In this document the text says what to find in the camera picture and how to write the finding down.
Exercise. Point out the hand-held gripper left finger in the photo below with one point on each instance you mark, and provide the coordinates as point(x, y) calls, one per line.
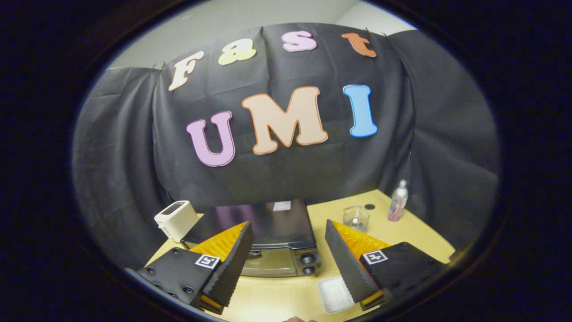
point(230, 264)

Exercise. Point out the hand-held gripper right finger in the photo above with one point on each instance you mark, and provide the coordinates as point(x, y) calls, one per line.
point(346, 264)

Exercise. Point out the black toaster oven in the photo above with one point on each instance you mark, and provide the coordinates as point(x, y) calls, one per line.
point(281, 228)

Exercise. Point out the white pop-up toaster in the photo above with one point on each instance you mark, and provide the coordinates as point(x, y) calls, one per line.
point(176, 219)

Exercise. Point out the white rectangular dish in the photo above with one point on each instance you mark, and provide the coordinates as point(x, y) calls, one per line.
point(333, 295)

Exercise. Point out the clear glass jar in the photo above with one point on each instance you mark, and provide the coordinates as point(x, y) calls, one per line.
point(356, 218)

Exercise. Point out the silver spray bottle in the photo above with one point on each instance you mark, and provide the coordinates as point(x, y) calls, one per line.
point(397, 202)

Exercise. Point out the black backdrop cloth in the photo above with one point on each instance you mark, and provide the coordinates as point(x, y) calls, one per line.
point(313, 174)

